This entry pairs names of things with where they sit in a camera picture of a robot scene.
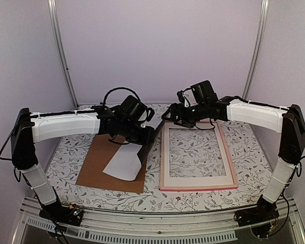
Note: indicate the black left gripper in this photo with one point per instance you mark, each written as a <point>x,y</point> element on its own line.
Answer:
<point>146,141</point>

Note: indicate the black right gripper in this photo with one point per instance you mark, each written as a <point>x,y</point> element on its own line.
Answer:
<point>174,108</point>

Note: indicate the brown backing board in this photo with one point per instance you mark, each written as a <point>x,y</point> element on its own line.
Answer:
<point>91,175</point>

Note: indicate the photo print with white border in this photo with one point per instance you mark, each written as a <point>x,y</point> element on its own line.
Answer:
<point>128,160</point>

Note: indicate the pink wooden picture frame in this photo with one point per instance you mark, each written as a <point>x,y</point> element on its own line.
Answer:
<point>231,167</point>

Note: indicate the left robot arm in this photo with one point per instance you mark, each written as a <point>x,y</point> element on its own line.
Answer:
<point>31,128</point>

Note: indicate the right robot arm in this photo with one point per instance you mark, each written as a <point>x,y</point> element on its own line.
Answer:
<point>286,121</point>

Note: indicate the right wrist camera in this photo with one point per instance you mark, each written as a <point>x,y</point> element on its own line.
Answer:
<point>182,97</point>

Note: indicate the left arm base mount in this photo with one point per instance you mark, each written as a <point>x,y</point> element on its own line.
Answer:
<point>55,212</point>

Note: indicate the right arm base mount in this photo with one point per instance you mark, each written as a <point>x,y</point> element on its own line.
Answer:
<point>254,215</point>

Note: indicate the left aluminium corner post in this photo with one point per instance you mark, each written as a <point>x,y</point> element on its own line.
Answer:
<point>61,52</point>

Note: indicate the aluminium corner post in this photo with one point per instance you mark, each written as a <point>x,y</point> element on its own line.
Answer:
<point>257,48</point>
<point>61,52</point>

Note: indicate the right aluminium corner post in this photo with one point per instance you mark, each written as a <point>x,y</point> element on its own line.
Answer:
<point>257,48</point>

